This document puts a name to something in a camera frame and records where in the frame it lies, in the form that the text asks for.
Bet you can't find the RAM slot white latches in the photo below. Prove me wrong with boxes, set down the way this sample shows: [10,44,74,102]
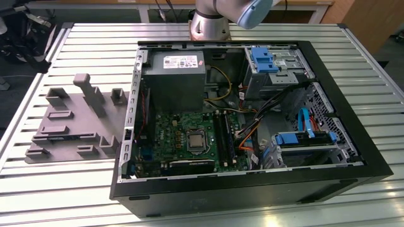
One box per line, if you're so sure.
[214,111,229,166]

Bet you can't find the grey parts rack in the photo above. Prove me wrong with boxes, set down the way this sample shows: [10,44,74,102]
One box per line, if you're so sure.
[23,73,131,164]

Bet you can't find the white power supply label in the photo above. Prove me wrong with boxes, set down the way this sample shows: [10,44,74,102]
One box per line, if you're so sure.
[162,55,199,70]

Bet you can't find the grey power supply unit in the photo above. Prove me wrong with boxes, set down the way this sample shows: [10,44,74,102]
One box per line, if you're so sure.
[142,50,207,114]

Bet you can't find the green motherboard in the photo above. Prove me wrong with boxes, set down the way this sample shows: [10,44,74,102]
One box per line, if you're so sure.
[134,111,253,177]

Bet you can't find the silver CPU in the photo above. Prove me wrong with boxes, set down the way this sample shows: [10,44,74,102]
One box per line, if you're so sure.
[187,135,203,147]

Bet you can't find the metal socket cover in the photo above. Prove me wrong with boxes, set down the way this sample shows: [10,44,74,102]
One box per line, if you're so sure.
[185,129,209,153]

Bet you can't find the black graphics card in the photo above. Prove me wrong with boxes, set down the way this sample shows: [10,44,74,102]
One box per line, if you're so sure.
[159,158,218,177]

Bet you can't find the large blue plastic latch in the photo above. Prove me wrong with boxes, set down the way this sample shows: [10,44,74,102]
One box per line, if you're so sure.
[250,48,273,63]

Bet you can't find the small blue plastic latch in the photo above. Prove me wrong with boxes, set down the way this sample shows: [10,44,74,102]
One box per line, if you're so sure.
[257,61,278,73]

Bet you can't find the grey metal drive cage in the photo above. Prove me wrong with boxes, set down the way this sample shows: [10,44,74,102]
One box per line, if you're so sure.
[242,46,315,100]

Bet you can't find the black PC case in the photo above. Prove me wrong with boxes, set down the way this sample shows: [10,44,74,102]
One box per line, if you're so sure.
[107,40,394,218]

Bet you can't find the hard disk in blue carrier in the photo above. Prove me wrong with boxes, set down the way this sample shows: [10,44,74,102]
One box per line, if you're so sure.
[274,131,337,146]

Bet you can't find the white framed wooden desk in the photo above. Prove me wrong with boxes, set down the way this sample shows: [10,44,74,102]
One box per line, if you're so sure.
[270,0,335,24]

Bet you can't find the grey metal disk bay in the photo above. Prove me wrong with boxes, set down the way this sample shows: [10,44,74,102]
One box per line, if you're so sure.
[270,131,363,167]

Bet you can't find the wooden cabinet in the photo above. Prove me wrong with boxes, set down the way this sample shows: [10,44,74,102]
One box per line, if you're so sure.
[321,0,404,56]

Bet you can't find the thin red wire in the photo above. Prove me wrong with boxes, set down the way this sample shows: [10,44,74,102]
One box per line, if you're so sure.
[139,89,149,133]

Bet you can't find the yellow black power wire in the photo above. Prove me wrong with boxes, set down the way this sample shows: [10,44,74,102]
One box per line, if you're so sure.
[202,65,233,103]

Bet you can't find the black white wire bundle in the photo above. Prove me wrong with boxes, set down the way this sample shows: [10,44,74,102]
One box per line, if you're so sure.
[203,100,257,114]

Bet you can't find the grey white wire bundle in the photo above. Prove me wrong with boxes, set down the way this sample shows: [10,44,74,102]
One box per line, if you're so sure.
[234,117,262,139]

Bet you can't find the black cable bundle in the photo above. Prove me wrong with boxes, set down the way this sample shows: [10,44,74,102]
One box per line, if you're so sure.
[235,85,303,140]

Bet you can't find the orange red wires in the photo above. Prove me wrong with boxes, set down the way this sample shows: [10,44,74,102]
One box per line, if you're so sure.
[237,129,262,151]

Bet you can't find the blue flat data wire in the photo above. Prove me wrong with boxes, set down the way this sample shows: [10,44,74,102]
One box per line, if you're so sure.
[297,107,315,139]

